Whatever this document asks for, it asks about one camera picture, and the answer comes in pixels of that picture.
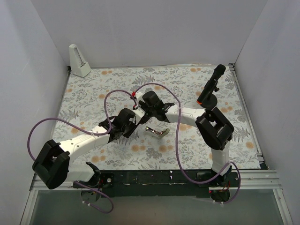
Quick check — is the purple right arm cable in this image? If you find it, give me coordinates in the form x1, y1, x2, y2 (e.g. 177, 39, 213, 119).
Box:
135, 82, 241, 205

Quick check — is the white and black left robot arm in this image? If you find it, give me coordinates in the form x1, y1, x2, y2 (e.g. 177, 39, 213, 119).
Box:
32, 108, 145, 189

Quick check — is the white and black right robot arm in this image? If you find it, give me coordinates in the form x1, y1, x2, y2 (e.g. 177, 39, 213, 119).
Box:
135, 91, 234, 186

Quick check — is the beige stapler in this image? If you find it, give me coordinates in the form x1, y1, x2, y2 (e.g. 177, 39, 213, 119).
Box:
144, 127, 170, 138

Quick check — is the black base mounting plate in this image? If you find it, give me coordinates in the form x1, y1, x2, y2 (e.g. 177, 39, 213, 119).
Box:
80, 170, 239, 198

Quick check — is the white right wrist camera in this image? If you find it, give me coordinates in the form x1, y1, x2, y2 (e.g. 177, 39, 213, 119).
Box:
132, 91, 144, 103

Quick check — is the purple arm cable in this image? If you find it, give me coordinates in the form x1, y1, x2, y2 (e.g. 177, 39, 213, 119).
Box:
27, 89, 137, 214
135, 82, 241, 205

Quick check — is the floral patterned table mat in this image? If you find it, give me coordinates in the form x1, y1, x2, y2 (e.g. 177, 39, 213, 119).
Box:
52, 66, 260, 170

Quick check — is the white metronome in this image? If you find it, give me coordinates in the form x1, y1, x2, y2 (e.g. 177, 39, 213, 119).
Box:
69, 44, 91, 77

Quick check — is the black microphone stand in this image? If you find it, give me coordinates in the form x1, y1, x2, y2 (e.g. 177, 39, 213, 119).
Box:
201, 87, 219, 110

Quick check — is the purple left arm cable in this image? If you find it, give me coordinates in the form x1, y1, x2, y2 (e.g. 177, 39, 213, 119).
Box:
27, 89, 137, 214

